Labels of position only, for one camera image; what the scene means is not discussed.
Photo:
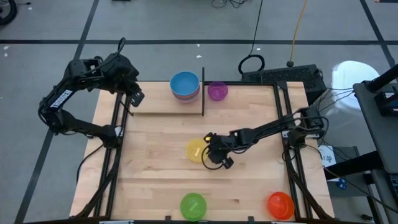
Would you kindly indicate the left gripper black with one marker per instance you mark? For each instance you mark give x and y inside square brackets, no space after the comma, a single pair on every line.
[132,84]

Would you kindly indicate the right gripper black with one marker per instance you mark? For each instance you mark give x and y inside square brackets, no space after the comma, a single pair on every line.
[219,147]

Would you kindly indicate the yellow translucent bowl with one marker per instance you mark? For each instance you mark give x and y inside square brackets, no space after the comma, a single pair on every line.
[194,151]

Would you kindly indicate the teal opaque bowl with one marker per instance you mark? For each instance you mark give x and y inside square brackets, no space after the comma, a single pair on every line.
[186,98]

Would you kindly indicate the orange-red opaque bowl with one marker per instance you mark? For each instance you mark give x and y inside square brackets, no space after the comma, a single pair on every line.
[186,96]

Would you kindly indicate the purple translucent bowl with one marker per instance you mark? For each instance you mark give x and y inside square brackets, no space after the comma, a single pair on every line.
[217,91]

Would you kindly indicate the green translucent bowl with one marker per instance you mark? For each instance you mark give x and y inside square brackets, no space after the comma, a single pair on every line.
[193,207]

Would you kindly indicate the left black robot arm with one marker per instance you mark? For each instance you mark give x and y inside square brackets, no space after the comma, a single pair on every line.
[62,98]

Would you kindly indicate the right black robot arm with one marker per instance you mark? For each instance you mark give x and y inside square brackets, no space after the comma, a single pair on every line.
[273,127]

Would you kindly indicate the stack of coloured bowls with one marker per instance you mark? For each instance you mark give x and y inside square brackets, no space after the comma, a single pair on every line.
[186,100]

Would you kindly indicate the right gripper yellow tag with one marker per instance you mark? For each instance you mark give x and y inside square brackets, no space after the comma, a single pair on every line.
[207,137]

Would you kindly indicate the orange translucent bowl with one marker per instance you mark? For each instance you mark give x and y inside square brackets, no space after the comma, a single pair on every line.
[280,205]

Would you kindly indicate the black perforated computer case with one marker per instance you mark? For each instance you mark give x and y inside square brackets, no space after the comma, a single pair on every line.
[286,76]

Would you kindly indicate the white paper sheet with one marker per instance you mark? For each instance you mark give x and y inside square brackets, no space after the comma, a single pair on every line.
[327,160]

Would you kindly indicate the small blue object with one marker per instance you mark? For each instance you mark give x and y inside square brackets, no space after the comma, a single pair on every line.
[341,184]

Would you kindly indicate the black equipment cart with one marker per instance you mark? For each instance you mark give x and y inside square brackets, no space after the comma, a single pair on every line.
[379,124]

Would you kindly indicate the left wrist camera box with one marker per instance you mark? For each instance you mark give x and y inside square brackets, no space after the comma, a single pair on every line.
[137,99]

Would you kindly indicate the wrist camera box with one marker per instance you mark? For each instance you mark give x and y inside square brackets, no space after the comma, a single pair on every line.
[228,162]
[137,99]

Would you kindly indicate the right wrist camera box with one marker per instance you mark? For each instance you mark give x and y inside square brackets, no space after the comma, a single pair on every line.
[228,162]

